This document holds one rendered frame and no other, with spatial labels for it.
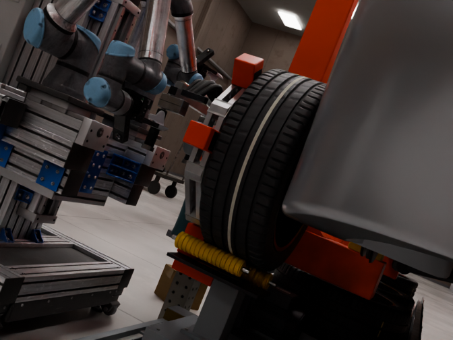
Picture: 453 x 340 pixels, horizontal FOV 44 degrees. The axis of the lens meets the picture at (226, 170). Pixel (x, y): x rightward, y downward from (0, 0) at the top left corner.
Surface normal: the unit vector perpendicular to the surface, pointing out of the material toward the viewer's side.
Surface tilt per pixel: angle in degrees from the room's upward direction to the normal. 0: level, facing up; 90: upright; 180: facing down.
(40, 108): 90
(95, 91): 90
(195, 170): 90
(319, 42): 90
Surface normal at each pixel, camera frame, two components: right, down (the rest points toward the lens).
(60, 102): -0.31, -0.13
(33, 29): -0.67, -0.17
